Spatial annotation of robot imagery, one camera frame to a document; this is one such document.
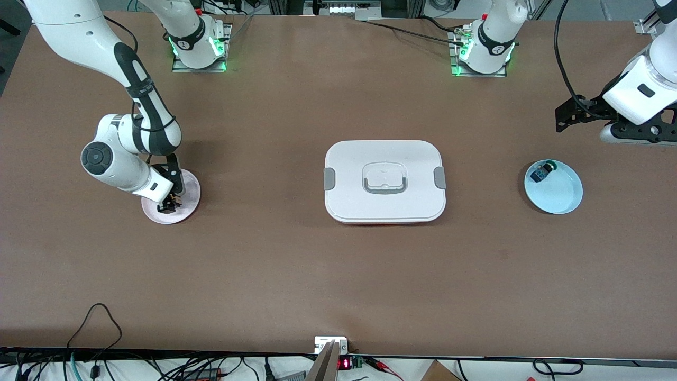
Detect white lidded storage box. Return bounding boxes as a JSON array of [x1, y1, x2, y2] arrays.
[[324, 140, 447, 225]]

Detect pink round plate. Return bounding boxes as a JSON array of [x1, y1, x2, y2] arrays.
[[141, 169, 202, 225]]

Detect light blue round plate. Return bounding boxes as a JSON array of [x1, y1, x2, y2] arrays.
[[524, 159, 583, 215]]

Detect grey wooden slat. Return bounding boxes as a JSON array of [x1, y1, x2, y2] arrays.
[[306, 341, 342, 381]]

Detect white light bar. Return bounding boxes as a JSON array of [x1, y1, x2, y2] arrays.
[[328, 3, 382, 16]]

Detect red clip leads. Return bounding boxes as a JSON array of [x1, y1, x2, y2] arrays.
[[368, 357, 405, 380]]

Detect brown cardboard piece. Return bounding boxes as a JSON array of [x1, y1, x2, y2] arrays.
[[420, 360, 462, 381]]

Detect aluminium profile bracket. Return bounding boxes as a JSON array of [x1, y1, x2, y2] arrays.
[[634, 12, 662, 35]]

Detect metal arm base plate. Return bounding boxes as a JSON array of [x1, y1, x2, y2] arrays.
[[450, 29, 507, 78], [172, 24, 232, 73]]

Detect thin black looped cable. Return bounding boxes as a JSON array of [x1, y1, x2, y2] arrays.
[[66, 303, 123, 354]]

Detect black base power cable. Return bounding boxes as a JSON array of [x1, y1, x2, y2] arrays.
[[365, 16, 467, 46]]

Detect white metal bracket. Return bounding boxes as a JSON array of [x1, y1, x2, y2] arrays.
[[314, 336, 350, 354]]

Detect thick black cable loop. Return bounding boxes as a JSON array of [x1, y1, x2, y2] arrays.
[[532, 359, 585, 376]]

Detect black table edge rail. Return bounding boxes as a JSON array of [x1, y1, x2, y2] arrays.
[[0, 347, 677, 367]]

